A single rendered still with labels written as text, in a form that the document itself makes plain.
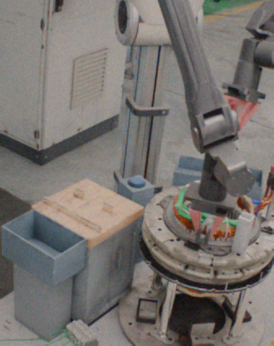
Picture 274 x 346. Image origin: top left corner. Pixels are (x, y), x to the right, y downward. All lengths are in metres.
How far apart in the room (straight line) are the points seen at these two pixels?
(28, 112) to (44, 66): 0.33
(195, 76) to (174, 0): 0.14
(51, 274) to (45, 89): 2.35
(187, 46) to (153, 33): 0.57
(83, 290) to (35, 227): 0.19
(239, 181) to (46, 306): 0.58
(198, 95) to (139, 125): 0.70
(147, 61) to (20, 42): 1.98
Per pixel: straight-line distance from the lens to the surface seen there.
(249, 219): 1.37
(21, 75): 3.73
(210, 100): 1.15
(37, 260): 1.40
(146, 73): 1.77
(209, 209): 1.24
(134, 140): 1.84
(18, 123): 3.87
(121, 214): 1.52
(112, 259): 1.56
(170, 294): 1.47
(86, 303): 1.54
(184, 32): 1.12
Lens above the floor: 1.89
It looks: 28 degrees down
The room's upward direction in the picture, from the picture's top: 7 degrees clockwise
